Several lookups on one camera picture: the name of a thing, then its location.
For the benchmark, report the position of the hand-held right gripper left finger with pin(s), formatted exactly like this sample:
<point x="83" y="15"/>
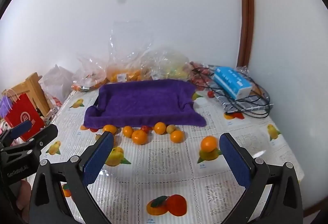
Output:
<point x="98" y="157"/>

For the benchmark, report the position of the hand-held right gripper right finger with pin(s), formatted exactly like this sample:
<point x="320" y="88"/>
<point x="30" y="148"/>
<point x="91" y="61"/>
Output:
<point x="234" y="162"/>

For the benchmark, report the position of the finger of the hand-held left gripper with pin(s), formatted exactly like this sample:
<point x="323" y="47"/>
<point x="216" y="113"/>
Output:
<point x="46" y="134"/>
<point x="21" y="128"/>

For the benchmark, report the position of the tan round fruit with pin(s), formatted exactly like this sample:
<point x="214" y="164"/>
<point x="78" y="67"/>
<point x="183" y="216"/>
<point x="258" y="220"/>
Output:
<point x="170" y="128"/>
<point x="98" y="136"/>

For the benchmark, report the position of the orange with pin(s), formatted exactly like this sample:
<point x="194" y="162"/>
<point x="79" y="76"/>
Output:
<point x="160" y="127"/>
<point x="139" y="137"/>
<point x="177" y="136"/>
<point x="109" y="129"/>
<point x="209" y="143"/>
<point x="128" y="131"/>

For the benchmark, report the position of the small red fruit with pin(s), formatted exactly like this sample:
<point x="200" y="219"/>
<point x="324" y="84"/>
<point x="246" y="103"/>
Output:
<point x="210" y="94"/>
<point x="145" y="128"/>

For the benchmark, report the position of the purple towel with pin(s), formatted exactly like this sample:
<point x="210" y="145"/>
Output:
<point x="146" y="103"/>

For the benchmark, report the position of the person's left hand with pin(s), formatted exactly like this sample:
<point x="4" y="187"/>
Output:
<point x="23" y="197"/>

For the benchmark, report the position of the red paper bag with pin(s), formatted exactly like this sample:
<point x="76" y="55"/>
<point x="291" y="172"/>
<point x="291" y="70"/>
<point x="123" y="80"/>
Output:
<point x="23" y="115"/>

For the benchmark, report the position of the pink white plush toy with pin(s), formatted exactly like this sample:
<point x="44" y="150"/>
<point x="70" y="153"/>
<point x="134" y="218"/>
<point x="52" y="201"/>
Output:
<point x="3" y="124"/>

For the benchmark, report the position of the purple paper bag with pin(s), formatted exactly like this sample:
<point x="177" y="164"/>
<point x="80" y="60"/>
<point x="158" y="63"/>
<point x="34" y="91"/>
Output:
<point x="4" y="106"/>

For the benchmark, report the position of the white plastic bag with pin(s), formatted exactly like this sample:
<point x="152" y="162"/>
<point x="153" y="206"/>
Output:
<point x="55" y="80"/>

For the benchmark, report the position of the grey patterned pouch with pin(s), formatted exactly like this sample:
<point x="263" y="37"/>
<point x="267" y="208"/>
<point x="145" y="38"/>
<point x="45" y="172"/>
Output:
<point x="226" y="104"/>

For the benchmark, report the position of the clear bag of oranges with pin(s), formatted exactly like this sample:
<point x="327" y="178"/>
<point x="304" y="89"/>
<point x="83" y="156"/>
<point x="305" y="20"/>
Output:
<point x="89" y="74"/>

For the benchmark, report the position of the blue tissue pack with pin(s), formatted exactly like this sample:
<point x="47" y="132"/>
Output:
<point x="230" y="80"/>

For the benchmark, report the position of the clear bag of red fruit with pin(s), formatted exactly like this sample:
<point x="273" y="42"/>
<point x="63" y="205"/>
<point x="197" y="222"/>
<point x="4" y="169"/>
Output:
<point x="199" y="76"/>

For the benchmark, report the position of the tall clear plastic bag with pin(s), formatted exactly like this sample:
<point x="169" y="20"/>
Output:
<point x="125" y="67"/>

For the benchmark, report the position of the clear bag of yellow fruit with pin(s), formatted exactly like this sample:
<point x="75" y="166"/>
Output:
<point x="166" y="65"/>

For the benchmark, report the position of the brown wooden door frame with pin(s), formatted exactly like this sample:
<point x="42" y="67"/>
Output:
<point x="246" y="8"/>

